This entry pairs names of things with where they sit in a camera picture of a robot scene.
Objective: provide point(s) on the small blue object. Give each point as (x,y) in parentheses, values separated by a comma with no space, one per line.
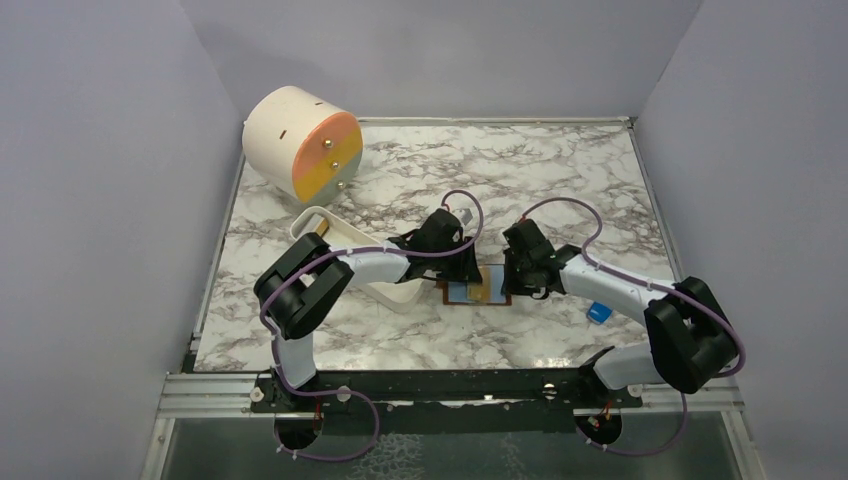
(599,313)

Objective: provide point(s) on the round cream drawer cabinet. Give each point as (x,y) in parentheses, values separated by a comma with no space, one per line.
(303,145)

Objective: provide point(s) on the gold card in tray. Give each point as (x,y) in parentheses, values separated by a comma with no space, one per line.
(321,227)

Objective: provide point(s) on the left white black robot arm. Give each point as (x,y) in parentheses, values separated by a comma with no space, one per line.
(299,290)

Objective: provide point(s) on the brown leather card holder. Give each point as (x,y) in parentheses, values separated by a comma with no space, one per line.
(493,275)

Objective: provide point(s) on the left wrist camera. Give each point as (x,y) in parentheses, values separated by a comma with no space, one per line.
(464,215)

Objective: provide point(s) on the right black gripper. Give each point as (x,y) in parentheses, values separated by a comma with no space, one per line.
(512,286)

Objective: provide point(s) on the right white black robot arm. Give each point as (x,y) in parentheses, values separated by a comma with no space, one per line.
(689,341)

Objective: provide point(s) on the gold credit card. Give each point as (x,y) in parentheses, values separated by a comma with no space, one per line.
(477,293)

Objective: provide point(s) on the white rectangular plastic tray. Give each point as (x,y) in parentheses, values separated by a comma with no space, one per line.
(377,272)

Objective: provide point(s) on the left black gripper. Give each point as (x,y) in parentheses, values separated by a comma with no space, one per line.
(466,268)

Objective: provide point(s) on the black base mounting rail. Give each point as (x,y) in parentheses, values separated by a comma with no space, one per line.
(437,401)

